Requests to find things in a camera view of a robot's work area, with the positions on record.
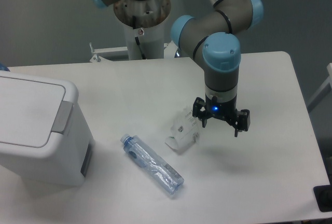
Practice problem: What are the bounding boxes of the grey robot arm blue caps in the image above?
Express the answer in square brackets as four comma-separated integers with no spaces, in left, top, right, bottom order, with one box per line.
[93,0,264,133]

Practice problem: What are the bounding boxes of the crumpled white carton pack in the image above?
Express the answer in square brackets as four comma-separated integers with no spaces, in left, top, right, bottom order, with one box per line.
[165,107,200,153]

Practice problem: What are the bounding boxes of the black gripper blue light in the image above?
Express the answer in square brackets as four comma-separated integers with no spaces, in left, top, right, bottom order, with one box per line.
[192,96,250,137]

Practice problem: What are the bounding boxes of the white trash can body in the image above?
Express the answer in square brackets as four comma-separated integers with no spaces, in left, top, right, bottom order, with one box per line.
[0,70,95,186]

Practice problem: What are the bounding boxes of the white frame at right edge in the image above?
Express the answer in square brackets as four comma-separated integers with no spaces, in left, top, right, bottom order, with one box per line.
[307,63,331,113]

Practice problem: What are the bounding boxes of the crushed clear plastic bottle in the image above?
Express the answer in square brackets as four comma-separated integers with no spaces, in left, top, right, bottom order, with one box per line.
[120,134,184,195]

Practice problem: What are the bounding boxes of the black cable on pedestal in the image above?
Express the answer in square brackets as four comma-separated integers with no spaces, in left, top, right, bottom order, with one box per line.
[132,15,146,60]

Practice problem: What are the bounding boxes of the white trash can lid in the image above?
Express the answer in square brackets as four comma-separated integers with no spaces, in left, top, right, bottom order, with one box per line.
[1,72,78,148]

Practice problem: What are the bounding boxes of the white metal bracket frame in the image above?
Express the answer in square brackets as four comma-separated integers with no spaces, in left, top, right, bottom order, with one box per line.
[89,41,182,63]

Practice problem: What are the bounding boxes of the blue object at left edge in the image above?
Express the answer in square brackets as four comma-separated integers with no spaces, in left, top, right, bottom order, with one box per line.
[0,63,10,72]

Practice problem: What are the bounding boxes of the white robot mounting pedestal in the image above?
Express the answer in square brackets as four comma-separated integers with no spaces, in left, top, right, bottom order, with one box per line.
[113,0,172,61]

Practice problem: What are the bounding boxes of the black device at table edge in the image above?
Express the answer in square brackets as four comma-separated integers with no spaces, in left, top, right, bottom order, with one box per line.
[313,185,331,213]

